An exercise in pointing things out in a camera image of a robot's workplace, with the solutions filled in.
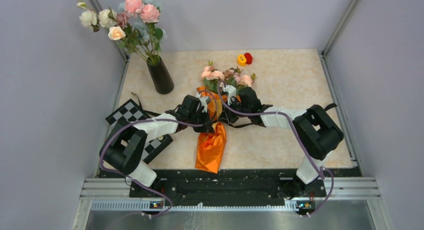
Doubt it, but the pink and white flower bunch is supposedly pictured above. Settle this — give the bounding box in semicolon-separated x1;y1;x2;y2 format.
76;0;166;66

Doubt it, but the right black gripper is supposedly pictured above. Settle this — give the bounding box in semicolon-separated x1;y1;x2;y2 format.
217;98;251;125

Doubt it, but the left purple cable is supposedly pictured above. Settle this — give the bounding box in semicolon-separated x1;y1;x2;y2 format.
98;89;220;219

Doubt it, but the black tapered vase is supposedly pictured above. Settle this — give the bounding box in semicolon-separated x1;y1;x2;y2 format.
146;58;174;95

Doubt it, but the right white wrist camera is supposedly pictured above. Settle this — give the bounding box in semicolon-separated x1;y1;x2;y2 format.
222;84;237;106

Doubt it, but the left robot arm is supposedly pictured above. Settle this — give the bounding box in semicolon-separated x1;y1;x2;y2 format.
99;93;216;197

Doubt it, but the black white checkerboard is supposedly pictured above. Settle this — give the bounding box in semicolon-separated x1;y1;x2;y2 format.
105;99;173;164

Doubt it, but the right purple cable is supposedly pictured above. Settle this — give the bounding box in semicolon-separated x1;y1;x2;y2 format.
216;82;335;218

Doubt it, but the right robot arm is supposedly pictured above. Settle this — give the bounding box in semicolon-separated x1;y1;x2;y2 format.
218;84;344;196

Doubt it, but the purple cable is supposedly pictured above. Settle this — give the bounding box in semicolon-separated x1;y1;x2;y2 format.
216;82;335;218
98;89;220;219

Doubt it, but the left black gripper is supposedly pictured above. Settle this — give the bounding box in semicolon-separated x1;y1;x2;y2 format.
188;109;215;134

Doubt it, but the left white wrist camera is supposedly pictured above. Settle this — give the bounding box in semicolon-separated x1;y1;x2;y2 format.
196;92;211;113

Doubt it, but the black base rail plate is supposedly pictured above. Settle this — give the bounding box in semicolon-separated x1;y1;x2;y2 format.
150;169;327;207

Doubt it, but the orange paper bouquet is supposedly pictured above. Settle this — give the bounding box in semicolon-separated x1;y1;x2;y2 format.
195;60;256;174

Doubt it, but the aluminium frame rail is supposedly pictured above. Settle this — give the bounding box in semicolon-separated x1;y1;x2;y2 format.
72;176;393;230

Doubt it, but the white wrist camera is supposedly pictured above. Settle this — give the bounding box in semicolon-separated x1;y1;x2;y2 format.
196;92;211;113
222;84;237;106

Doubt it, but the black ribbon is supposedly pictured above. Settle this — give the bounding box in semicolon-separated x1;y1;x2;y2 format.
130;91;338;135

